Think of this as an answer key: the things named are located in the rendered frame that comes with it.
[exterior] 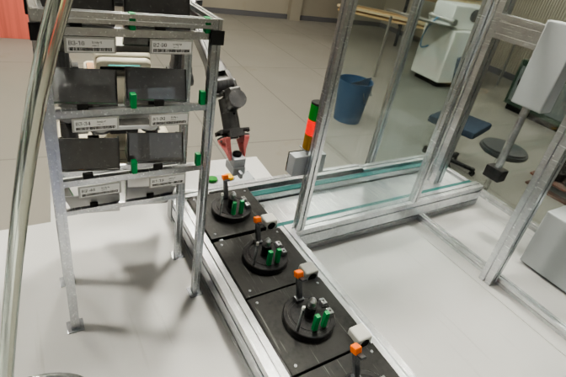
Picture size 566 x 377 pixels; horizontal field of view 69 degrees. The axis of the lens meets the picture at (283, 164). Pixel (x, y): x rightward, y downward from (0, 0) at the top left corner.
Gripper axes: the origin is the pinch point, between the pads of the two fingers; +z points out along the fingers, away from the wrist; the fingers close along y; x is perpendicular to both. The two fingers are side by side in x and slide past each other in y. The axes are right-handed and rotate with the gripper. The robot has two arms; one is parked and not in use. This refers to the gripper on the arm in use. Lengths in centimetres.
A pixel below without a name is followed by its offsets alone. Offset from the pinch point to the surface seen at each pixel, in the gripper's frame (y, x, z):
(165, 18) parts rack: -31, -48, -24
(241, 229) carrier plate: -1.3, 3.4, 23.7
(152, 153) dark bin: -31.9, -22.8, -1.3
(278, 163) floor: 132, 207, -9
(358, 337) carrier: 8, -38, 53
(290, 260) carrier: 6.8, -11.2, 35.0
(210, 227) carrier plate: -10.7, 6.6, 21.2
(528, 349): 65, -44, 74
